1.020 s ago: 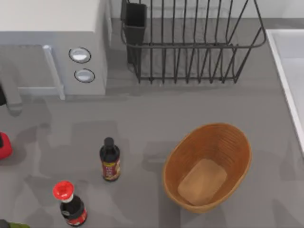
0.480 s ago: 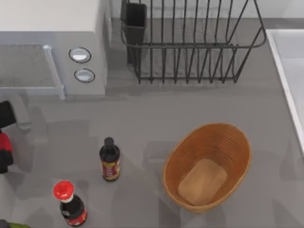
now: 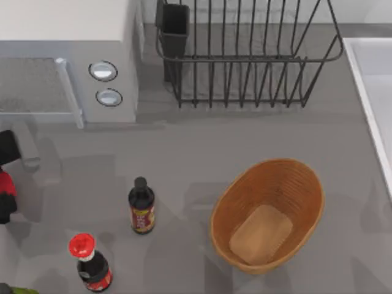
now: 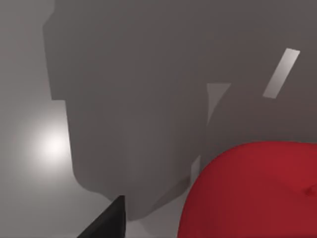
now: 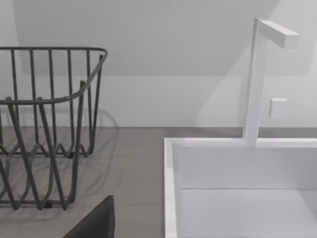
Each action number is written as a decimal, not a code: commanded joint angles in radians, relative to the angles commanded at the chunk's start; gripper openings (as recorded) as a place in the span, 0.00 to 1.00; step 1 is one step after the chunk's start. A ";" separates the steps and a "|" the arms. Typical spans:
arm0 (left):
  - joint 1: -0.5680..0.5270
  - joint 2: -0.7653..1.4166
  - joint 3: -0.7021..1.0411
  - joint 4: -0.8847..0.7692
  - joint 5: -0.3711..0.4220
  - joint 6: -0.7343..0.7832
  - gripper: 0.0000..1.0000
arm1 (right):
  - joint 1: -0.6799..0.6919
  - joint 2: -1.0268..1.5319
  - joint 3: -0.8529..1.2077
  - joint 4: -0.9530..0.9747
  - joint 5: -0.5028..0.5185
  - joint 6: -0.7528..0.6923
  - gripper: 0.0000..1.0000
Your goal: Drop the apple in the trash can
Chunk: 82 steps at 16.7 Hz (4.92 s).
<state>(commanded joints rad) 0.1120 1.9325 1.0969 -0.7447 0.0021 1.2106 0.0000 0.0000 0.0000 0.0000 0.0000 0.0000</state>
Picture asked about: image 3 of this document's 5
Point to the dark grey utensil holder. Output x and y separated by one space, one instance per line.
174 30

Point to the microwave door with grey window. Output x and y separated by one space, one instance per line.
27 85

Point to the brown wicker basket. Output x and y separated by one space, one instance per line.
232 214

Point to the dark bottle with black cap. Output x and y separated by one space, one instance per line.
142 211

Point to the large silver microwave knob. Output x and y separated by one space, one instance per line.
103 70

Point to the pale microwave oven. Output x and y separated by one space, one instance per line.
61 24

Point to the green bottle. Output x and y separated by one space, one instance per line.
18 291

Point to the red and black bottle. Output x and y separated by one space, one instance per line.
5 186

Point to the dark bottle with red cap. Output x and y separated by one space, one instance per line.
93 269

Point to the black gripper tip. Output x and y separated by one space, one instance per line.
8 148

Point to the small silver microwave knob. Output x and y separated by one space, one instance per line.
109 97

